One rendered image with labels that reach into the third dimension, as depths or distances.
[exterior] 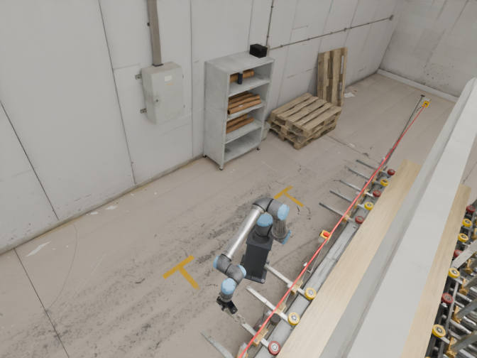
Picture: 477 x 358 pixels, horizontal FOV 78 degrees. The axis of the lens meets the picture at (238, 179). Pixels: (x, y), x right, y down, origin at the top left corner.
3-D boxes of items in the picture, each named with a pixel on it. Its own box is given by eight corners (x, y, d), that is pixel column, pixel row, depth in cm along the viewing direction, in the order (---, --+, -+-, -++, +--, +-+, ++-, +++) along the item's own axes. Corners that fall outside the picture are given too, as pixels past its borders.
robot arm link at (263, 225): (259, 221, 296) (262, 209, 285) (274, 229, 290) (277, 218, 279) (251, 231, 286) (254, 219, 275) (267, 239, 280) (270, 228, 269)
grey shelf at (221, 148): (203, 156, 478) (204, 60, 375) (241, 138, 529) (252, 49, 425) (221, 170, 456) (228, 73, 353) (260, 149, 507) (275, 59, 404)
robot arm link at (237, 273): (234, 260, 204) (223, 273, 196) (248, 268, 200) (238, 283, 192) (233, 267, 211) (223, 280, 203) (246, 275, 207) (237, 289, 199)
